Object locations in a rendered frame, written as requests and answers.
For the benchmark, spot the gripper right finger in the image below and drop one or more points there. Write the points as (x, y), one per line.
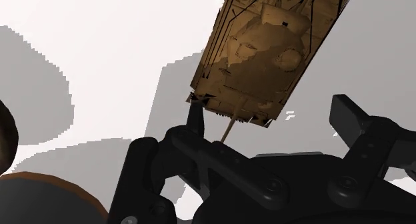
(369, 145)

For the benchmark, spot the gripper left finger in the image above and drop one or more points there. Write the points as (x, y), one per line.
(227, 163)

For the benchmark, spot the tan toy tank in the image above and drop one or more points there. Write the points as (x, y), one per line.
(260, 54)

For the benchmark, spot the dark bowl with brown rim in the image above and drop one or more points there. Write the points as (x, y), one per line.
(39, 204)

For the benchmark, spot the dark brown round object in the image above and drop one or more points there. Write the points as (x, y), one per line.
(7, 138)

